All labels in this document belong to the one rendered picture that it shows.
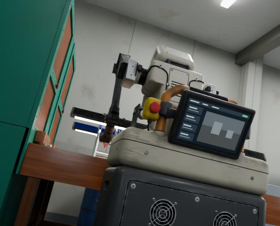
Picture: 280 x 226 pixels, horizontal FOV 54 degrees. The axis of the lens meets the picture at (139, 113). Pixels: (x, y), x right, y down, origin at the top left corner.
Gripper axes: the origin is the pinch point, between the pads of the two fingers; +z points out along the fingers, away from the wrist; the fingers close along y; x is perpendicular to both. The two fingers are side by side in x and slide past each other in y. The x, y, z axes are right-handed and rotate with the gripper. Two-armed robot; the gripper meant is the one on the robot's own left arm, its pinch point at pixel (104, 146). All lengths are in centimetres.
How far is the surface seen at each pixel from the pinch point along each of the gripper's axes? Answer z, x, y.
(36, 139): -0.7, 6.8, 42.9
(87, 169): -1.5, 24.4, 8.1
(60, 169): 0.3, 26.6, 23.2
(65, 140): 173, -185, 44
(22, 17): -59, -37, 68
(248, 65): 35, -340, -251
